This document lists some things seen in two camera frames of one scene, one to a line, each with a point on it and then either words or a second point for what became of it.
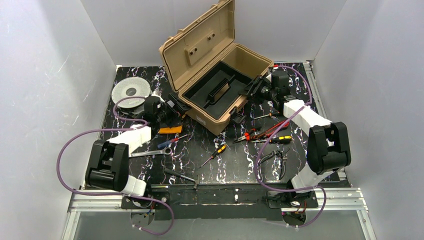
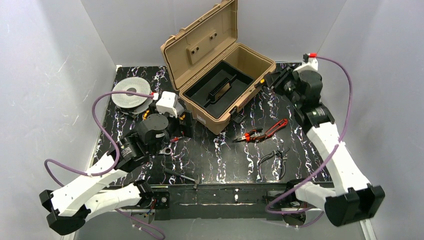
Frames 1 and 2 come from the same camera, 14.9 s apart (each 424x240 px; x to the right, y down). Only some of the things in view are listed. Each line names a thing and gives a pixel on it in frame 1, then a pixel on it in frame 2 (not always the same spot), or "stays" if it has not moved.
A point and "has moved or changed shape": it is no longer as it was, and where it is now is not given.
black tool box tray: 218,92 stays
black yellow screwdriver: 271,114 has moved or changed shape
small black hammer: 196,181 stays
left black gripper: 173,106 -> 182,122
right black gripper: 257,85 -> 278,79
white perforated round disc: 132,87 stays
